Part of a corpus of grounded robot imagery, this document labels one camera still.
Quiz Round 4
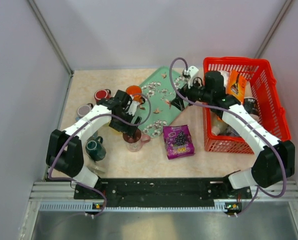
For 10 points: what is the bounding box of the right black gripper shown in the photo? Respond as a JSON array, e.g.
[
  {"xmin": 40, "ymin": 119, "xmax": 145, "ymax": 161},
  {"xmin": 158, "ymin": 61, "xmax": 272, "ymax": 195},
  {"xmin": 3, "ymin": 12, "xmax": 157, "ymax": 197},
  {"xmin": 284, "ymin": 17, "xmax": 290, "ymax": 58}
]
[{"xmin": 170, "ymin": 75, "xmax": 212, "ymax": 112}]

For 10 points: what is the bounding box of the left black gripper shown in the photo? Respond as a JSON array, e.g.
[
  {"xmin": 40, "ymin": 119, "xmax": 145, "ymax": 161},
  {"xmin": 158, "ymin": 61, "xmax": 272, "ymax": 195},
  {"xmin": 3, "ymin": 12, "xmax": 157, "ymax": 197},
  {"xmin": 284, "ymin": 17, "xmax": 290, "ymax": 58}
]
[{"xmin": 109, "ymin": 109, "xmax": 141, "ymax": 138}]

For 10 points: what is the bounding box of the orange mug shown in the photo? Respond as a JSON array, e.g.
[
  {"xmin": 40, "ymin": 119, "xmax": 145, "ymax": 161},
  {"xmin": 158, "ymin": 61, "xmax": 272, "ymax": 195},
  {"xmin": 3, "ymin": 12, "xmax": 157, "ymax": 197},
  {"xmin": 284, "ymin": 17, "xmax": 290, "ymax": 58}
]
[{"xmin": 126, "ymin": 85, "xmax": 145, "ymax": 104}]

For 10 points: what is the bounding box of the pink floral mug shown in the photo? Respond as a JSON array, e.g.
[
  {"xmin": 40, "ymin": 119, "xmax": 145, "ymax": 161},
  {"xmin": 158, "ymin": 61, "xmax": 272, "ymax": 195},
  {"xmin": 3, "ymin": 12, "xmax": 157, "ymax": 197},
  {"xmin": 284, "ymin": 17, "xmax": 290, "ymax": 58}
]
[{"xmin": 122, "ymin": 129, "xmax": 151, "ymax": 152}]

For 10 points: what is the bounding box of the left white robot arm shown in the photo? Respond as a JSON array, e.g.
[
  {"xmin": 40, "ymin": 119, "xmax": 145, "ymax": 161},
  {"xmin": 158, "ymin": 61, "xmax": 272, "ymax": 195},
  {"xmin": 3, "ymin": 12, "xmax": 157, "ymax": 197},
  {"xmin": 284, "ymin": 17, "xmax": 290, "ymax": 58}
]
[{"xmin": 46, "ymin": 90, "xmax": 142, "ymax": 198}]

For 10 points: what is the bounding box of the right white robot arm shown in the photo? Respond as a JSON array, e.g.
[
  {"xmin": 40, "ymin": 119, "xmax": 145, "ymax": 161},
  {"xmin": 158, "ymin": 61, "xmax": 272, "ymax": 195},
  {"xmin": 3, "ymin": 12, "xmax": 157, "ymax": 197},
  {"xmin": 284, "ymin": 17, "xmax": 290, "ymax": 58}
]
[{"xmin": 171, "ymin": 68, "xmax": 295, "ymax": 198}]

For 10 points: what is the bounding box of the red mug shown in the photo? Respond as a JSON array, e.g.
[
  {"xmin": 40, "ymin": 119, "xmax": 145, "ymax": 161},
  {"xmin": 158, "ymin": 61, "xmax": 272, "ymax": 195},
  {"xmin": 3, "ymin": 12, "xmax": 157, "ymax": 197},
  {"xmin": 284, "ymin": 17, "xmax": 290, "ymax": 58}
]
[{"xmin": 94, "ymin": 88, "xmax": 111, "ymax": 102}]

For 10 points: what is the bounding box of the mauve grey mug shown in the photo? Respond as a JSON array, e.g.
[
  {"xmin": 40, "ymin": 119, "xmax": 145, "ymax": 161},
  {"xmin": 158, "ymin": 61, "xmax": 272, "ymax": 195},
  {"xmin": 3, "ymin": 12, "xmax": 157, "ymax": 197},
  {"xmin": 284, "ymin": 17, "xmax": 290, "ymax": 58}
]
[{"xmin": 75, "ymin": 103, "xmax": 94, "ymax": 121}]

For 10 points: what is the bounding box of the dark teal mug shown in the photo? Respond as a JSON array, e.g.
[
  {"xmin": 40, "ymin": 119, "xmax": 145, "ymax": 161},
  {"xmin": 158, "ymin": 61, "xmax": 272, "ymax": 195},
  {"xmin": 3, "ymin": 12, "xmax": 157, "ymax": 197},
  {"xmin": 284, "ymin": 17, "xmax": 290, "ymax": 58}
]
[{"xmin": 85, "ymin": 136, "xmax": 106, "ymax": 162}]

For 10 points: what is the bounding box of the cream green mug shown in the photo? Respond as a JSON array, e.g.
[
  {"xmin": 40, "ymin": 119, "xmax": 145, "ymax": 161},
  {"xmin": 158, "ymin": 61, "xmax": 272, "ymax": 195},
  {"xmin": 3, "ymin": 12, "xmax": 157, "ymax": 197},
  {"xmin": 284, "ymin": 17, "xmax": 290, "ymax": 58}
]
[{"xmin": 87, "ymin": 164, "xmax": 106, "ymax": 174}]

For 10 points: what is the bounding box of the green floral tray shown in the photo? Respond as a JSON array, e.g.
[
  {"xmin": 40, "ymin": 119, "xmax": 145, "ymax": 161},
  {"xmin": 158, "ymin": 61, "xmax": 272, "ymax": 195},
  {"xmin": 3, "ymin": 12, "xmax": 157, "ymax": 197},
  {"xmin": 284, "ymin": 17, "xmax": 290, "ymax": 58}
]
[{"xmin": 136, "ymin": 66, "xmax": 181, "ymax": 138}]

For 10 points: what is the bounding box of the purple snack bag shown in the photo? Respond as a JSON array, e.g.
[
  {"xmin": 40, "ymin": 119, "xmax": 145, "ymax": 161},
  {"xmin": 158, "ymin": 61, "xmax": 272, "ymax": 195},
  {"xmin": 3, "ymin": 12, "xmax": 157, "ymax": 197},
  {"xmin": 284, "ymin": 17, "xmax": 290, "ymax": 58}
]
[{"xmin": 163, "ymin": 125, "xmax": 195, "ymax": 160}]

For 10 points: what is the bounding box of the tall orange box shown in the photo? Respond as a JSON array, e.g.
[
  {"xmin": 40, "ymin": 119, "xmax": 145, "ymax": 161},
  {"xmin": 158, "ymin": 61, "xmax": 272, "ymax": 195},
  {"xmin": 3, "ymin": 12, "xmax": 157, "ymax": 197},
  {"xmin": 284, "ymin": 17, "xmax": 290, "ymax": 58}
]
[{"xmin": 226, "ymin": 70, "xmax": 247, "ymax": 100}]

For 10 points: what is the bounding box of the black label cup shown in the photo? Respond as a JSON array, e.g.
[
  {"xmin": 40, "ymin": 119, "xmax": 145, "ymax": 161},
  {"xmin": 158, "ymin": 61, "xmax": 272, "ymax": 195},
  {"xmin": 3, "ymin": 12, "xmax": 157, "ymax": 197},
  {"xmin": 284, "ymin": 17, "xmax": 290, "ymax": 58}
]
[{"xmin": 243, "ymin": 97, "xmax": 259, "ymax": 121}]

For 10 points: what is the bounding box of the red plastic basket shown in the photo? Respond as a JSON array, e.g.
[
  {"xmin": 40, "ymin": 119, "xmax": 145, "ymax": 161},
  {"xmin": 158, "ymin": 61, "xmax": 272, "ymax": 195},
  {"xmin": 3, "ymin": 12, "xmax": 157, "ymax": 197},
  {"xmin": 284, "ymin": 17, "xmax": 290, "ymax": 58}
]
[{"xmin": 203, "ymin": 56, "xmax": 291, "ymax": 154}]

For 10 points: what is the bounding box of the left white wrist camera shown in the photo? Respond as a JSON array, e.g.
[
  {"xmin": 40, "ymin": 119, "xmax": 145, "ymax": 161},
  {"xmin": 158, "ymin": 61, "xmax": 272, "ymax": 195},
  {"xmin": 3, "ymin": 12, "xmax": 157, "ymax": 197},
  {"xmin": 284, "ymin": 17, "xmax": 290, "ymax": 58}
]
[{"xmin": 127, "ymin": 95, "xmax": 145, "ymax": 116}]

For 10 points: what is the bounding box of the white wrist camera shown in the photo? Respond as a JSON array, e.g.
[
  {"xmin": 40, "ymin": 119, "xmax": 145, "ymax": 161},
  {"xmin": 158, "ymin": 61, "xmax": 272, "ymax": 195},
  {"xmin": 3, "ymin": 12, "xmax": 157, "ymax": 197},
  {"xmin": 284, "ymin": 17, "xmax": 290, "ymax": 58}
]
[
  {"xmin": 182, "ymin": 66, "xmax": 199, "ymax": 85},
  {"xmin": 127, "ymin": 95, "xmax": 145, "ymax": 116}
]

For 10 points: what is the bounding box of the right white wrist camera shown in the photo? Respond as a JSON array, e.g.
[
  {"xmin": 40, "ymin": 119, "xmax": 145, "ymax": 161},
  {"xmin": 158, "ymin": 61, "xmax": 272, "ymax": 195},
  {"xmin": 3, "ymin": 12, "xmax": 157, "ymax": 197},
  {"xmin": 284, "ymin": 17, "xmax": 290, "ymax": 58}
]
[{"xmin": 182, "ymin": 66, "xmax": 199, "ymax": 85}]

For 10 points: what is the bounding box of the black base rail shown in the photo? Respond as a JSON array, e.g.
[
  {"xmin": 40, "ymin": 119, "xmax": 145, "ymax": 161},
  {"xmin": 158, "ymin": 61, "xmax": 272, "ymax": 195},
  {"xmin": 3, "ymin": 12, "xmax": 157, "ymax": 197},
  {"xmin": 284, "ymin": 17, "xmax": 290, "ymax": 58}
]
[{"xmin": 74, "ymin": 177, "xmax": 252, "ymax": 208}]

